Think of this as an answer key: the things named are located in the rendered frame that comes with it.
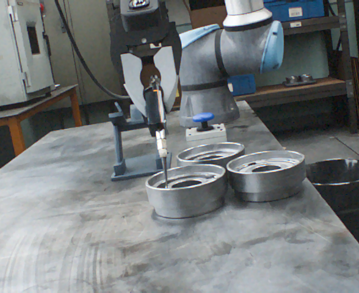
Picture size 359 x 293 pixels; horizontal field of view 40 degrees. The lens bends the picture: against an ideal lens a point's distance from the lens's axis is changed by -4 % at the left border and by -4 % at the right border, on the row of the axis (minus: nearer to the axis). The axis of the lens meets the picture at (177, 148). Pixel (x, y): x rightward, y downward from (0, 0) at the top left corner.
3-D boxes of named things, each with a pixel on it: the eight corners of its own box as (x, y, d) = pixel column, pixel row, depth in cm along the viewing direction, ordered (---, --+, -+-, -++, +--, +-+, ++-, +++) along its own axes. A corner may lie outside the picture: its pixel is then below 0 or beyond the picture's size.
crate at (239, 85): (254, 88, 454) (251, 64, 449) (257, 93, 417) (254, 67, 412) (197, 96, 459) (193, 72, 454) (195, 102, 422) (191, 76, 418)
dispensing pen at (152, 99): (154, 187, 62) (141, 69, 69) (158, 196, 66) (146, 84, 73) (171, 184, 62) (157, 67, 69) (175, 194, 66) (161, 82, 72)
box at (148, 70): (195, 103, 420) (187, 58, 412) (135, 113, 418) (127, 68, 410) (190, 97, 459) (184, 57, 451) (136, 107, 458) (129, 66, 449)
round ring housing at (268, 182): (323, 188, 65) (320, 157, 64) (253, 210, 61) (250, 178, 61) (281, 173, 74) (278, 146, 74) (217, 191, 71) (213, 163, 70)
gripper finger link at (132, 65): (151, 112, 74) (146, 48, 72) (149, 118, 68) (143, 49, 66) (130, 113, 74) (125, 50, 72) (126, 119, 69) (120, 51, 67)
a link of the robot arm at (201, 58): (190, 80, 133) (182, 29, 130) (239, 75, 128) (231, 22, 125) (172, 87, 122) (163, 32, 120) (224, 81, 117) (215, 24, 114)
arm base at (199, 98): (180, 119, 135) (174, 83, 133) (237, 111, 134) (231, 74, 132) (179, 130, 121) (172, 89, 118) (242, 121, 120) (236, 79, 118)
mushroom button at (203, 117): (218, 140, 91) (213, 113, 90) (196, 144, 91) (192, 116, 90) (217, 136, 95) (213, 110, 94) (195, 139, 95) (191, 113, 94)
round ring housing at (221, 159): (177, 191, 74) (173, 165, 73) (182, 171, 84) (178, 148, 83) (250, 182, 73) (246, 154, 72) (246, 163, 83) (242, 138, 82)
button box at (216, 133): (229, 154, 90) (225, 127, 89) (190, 160, 90) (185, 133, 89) (226, 144, 98) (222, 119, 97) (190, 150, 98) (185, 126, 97)
